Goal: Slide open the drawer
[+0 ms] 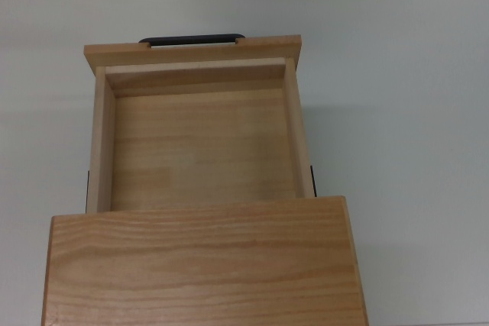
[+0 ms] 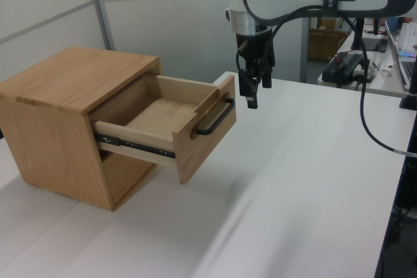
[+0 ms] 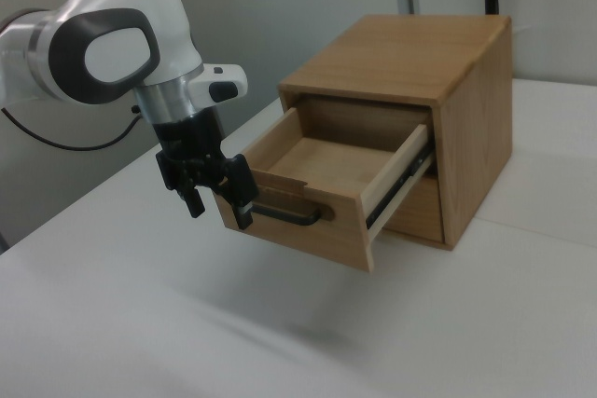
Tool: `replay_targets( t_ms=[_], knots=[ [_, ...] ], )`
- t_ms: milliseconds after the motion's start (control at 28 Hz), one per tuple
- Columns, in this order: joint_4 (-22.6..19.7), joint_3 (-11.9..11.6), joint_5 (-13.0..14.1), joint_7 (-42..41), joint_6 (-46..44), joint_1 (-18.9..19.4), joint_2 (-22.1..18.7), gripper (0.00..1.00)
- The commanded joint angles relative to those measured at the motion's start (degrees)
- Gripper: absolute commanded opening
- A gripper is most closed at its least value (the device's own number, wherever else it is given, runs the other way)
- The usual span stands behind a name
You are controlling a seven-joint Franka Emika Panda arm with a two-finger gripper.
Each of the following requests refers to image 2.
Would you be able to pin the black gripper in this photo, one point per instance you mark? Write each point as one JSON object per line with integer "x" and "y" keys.
{"x": 254, "y": 47}

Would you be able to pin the black metal drawer slide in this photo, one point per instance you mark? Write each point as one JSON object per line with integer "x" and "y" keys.
{"x": 140, "y": 146}

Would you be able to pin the wooden drawer cabinet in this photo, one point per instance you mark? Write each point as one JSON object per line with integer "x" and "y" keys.
{"x": 49, "y": 128}

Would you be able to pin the brown cardboard box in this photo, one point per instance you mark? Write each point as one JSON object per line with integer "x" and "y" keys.
{"x": 325, "y": 45}

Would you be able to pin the black power supply box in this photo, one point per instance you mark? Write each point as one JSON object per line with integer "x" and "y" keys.
{"x": 345, "y": 66}

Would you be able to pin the scissors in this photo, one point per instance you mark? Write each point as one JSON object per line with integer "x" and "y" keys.
{"x": 377, "y": 68}

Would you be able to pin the black monitor stand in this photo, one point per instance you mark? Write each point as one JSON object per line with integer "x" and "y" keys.
{"x": 374, "y": 44}

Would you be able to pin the white side desk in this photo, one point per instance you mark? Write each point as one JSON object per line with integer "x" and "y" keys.
{"x": 381, "y": 84}

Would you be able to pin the white tape roll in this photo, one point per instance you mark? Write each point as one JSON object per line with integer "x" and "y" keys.
{"x": 386, "y": 71}

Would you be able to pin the silver laptop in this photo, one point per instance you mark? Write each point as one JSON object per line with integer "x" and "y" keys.
{"x": 405, "y": 69}

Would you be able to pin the black clamp post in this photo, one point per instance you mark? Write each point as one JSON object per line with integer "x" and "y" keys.
{"x": 411, "y": 95}

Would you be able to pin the grey partition post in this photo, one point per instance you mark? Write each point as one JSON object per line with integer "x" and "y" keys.
{"x": 101, "y": 4}

